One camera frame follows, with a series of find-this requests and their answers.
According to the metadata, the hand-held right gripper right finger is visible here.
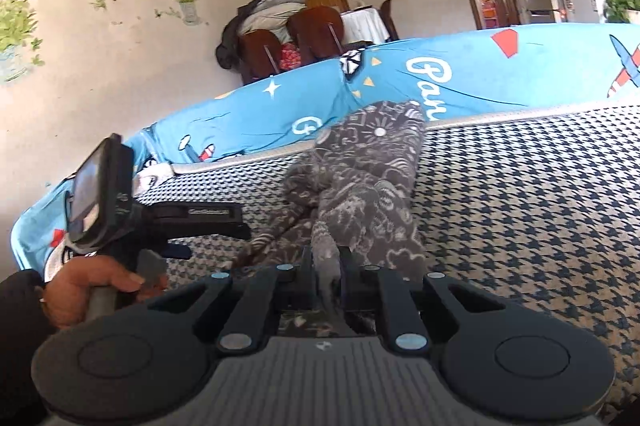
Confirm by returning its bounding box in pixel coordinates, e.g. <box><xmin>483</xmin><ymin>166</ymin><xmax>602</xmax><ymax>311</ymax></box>
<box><xmin>339</xmin><ymin>247</ymin><xmax>506</xmax><ymax>355</ymax></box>

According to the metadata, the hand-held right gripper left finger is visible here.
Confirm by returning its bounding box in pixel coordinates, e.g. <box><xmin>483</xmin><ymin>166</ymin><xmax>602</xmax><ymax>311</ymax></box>
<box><xmin>147</xmin><ymin>248</ymin><xmax>321</xmax><ymax>354</ymax></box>

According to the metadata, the grey patterned zip jacket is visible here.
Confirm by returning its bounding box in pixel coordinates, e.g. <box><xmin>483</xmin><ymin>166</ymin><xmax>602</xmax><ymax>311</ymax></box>
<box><xmin>230</xmin><ymin>100</ymin><xmax>428</xmax><ymax>339</ymax></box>

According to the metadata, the person's left forearm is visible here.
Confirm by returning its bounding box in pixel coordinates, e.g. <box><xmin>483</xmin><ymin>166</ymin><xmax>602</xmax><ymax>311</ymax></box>
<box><xmin>0</xmin><ymin>270</ymin><xmax>56</xmax><ymax>426</ymax></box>

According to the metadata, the person's left hand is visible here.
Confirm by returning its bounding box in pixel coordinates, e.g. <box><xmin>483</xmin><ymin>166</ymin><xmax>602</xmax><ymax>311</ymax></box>
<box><xmin>44</xmin><ymin>255</ymin><xmax>168</xmax><ymax>332</ymax></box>

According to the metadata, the wooden chair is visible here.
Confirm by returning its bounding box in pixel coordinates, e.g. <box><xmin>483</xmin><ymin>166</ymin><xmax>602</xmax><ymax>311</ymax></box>
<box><xmin>240</xmin><ymin>30</ymin><xmax>283</xmax><ymax>85</ymax></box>
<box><xmin>287</xmin><ymin>6</ymin><xmax>346</xmax><ymax>66</ymax></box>
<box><xmin>379</xmin><ymin>0</ymin><xmax>401</xmax><ymax>42</ymax></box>

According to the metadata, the red floral cloth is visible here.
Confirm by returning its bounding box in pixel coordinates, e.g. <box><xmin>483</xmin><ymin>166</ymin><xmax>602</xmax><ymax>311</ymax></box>
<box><xmin>277</xmin><ymin>43</ymin><xmax>301</xmax><ymax>71</ymax></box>

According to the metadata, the houndstooth sofa seat cover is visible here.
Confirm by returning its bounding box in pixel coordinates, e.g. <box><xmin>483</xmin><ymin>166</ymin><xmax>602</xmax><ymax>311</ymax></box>
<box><xmin>135</xmin><ymin>100</ymin><xmax>640</xmax><ymax>426</ymax></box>

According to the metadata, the light grey coat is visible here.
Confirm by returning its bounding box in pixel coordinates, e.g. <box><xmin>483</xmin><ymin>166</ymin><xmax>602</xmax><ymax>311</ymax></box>
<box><xmin>239</xmin><ymin>0</ymin><xmax>308</xmax><ymax>41</ymax></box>

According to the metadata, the table with white tablecloth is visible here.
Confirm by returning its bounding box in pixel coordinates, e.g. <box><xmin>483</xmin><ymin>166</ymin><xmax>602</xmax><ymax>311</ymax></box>
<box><xmin>340</xmin><ymin>8</ymin><xmax>391</xmax><ymax>49</ymax></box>

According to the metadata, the blue printed sofa cover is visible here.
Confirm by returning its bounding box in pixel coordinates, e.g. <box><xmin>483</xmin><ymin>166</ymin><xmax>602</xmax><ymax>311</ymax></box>
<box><xmin>11</xmin><ymin>23</ymin><xmax>640</xmax><ymax>277</ymax></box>

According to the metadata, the pink drawer unit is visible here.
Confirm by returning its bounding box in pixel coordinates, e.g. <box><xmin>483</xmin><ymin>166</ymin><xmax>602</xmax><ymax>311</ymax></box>
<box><xmin>481</xmin><ymin>0</ymin><xmax>501</xmax><ymax>29</ymax></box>

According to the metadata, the white chest freezer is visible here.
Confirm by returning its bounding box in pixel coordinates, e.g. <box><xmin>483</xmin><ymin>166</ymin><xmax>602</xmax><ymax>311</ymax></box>
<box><xmin>559</xmin><ymin>0</ymin><xmax>613</xmax><ymax>24</ymax></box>

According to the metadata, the green plant wall sticker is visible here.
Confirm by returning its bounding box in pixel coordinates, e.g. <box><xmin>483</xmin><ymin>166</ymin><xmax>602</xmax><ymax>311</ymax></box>
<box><xmin>0</xmin><ymin>0</ymin><xmax>46</xmax><ymax>84</ymax></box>

